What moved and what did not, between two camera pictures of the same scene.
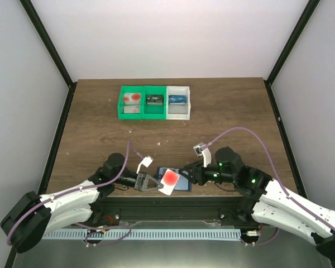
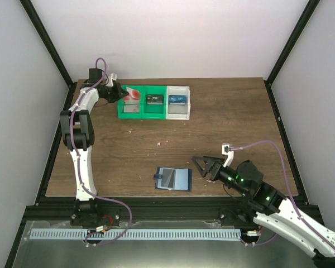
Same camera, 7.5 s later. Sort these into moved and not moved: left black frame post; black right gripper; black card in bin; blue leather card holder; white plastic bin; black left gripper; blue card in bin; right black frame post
Moved: black right gripper; black left gripper
Not moved: black card in bin; right black frame post; blue leather card holder; white plastic bin; blue card in bin; left black frame post
